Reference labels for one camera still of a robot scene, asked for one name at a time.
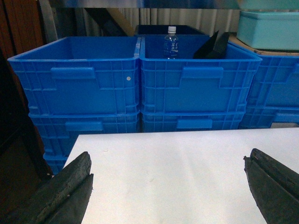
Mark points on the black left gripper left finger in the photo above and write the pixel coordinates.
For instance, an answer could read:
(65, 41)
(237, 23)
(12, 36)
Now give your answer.
(62, 200)

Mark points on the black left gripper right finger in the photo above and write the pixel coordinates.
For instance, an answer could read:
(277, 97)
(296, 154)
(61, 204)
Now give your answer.
(274, 187)

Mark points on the black plastic tray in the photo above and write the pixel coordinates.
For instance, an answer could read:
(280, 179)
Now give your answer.
(212, 46)

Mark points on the blue crate bottom right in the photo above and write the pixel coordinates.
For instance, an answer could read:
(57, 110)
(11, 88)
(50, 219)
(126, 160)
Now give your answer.
(263, 117)

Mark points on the white table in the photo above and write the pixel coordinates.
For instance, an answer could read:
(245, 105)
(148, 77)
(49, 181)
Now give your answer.
(179, 177)

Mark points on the blue crate top right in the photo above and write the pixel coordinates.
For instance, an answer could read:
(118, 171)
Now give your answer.
(276, 82)

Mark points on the blue crate bottom middle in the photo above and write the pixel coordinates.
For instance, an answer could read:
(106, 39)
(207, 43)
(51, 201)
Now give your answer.
(177, 122)

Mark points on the blue crate top left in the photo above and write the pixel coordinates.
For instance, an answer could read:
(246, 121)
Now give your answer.
(81, 75)

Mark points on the blue crate top middle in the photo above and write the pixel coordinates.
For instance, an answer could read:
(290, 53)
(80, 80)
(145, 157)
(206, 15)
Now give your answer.
(188, 85)

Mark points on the teal plastic bin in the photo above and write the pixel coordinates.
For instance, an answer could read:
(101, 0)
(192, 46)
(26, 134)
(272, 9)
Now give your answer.
(269, 30)

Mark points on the clear water bottle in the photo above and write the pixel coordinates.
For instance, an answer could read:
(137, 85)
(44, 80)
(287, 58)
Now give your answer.
(171, 43)

